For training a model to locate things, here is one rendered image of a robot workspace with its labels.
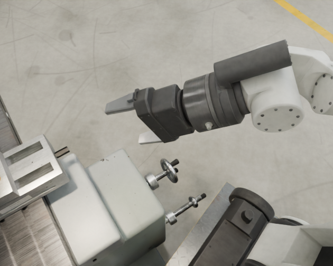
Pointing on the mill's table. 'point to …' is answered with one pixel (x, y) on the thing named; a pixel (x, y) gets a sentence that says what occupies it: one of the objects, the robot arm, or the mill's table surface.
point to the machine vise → (30, 175)
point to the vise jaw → (12, 193)
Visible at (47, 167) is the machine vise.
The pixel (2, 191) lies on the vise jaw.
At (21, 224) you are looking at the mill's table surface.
